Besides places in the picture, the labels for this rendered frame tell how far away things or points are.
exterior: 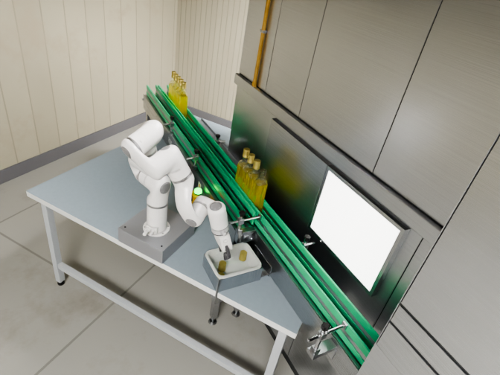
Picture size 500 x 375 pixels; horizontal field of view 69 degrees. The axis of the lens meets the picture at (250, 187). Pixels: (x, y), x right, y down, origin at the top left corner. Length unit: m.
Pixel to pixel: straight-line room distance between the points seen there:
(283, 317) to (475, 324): 0.95
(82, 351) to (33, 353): 0.25
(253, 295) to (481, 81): 1.16
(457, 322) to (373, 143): 0.74
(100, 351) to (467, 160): 2.05
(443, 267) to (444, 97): 0.57
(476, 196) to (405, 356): 0.43
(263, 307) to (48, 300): 1.51
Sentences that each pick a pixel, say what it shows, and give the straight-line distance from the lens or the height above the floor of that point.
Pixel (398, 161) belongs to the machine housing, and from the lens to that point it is 1.34.
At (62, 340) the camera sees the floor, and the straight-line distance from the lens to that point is 2.49.
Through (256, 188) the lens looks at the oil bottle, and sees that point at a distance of 1.79.
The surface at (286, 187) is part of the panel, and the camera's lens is 1.82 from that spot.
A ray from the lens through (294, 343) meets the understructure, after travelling 2.21.
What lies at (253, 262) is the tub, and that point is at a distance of 1.73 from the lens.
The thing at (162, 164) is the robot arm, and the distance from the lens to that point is 1.32.
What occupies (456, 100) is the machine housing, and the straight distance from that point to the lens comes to 1.21.
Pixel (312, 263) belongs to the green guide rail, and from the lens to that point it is 1.62.
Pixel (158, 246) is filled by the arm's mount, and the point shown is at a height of 0.83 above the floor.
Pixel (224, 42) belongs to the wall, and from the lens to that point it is 4.61.
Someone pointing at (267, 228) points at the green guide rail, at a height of 0.94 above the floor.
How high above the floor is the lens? 2.02
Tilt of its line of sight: 33 degrees down
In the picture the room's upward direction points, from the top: 11 degrees clockwise
